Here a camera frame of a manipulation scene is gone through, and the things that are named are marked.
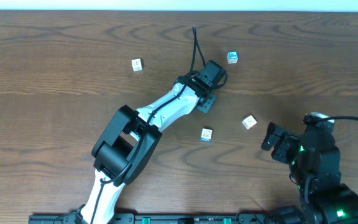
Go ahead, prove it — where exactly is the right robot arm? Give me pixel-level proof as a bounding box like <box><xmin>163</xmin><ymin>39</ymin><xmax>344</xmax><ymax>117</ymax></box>
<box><xmin>261</xmin><ymin>121</ymin><xmax>358</xmax><ymax>223</ymax></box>

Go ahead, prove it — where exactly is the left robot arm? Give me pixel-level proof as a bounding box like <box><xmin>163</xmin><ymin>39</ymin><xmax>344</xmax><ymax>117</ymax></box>
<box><xmin>76</xmin><ymin>70</ymin><xmax>227</xmax><ymax>223</ymax></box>

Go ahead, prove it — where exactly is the white block right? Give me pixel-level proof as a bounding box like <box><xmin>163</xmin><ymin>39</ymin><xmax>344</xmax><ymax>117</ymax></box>
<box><xmin>242</xmin><ymin>115</ymin><xmax>257</xmax><ymax>129</ymax></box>

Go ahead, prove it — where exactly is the blue picture block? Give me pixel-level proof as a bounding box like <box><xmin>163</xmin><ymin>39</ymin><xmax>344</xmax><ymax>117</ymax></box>
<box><xmin>227</xmin><ymin>51</ymin><xmax>239</xmax><ymax>64</ymax></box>

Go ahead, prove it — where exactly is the white block blue bottom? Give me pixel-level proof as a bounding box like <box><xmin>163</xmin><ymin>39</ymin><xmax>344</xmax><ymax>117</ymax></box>
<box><xmin>200</xmin><ymin>128</ymin><xmax>213</xmax><ymax>142</ymax></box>

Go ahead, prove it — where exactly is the white block upper left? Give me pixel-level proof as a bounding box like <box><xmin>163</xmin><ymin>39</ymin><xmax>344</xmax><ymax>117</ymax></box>
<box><xmin>131</xmin><ymin>58</ymin><xmax>142</xmax><ymax>72</ymax></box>

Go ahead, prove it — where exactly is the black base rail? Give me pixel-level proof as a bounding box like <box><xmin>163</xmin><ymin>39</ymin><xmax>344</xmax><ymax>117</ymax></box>
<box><xmin>28</xmin><ymin>212</ymin><xmax>344</xmax><ymax>224</ymax></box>

